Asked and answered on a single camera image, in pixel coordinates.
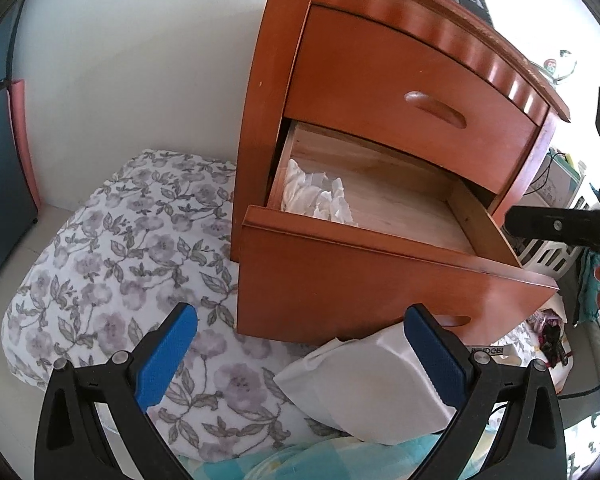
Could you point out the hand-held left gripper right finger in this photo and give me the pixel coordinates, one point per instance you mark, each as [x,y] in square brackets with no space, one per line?
[430,355]

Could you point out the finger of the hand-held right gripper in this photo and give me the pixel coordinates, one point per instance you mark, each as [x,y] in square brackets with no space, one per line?
[555,222]

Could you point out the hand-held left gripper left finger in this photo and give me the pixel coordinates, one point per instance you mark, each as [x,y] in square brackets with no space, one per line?
[167,355]

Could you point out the white garment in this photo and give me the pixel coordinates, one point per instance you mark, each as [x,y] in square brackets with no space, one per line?
[370,390]

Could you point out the wooden drawer holding clothes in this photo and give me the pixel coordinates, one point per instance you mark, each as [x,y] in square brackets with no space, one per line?
[355,285]

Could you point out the cream lace cloth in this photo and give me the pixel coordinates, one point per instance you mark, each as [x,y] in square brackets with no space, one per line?
[310,195]

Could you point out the white side cabinet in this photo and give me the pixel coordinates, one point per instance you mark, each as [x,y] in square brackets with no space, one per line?
[562,185]

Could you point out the teal hanging cloth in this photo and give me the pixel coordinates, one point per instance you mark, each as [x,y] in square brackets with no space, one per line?
[590,285]

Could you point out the clear glass mug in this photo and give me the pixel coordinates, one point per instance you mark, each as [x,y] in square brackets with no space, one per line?
[555,67]

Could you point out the grey floral blanket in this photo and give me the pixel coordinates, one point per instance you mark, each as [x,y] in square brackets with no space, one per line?
[130,270]

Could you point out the black cloth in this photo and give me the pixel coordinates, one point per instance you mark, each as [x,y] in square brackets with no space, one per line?
[555,345]

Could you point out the teal yellow checked blanket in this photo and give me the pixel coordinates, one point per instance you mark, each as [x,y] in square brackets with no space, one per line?
[305,460]

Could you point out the pink board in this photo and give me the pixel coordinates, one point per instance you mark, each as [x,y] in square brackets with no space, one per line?
[22,150]

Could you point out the wooden nightstand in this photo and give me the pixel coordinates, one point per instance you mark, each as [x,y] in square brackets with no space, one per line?
[260,110]

